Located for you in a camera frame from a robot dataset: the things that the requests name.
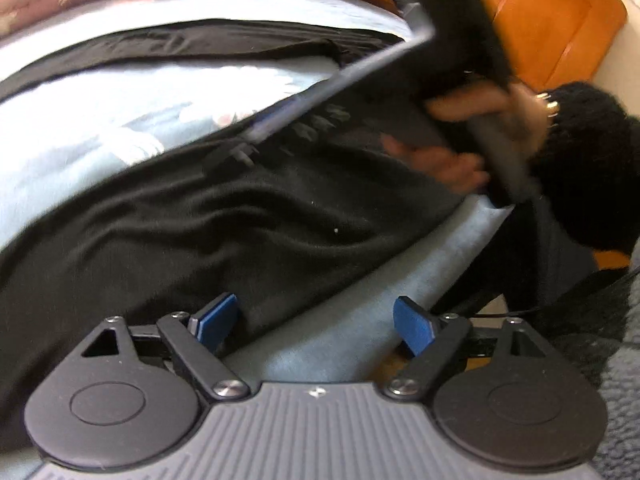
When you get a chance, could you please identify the black knit pants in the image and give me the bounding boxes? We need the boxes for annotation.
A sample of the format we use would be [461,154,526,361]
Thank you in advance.
[0,18,601,453]

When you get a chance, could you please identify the black fuzzy sleeve forearm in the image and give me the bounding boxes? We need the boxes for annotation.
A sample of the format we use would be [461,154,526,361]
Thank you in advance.
[528,82,639,256]

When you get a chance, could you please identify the person's right hand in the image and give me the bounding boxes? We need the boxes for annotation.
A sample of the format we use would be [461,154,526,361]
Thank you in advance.
[382,80,556,207]

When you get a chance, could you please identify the orange wooden headboard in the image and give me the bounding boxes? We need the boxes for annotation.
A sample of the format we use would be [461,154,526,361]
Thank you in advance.
[363,0,627,90]

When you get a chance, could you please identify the light blue floral bedsheet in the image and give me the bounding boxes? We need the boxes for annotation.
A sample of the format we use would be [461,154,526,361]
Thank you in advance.
[1,0,506,382]

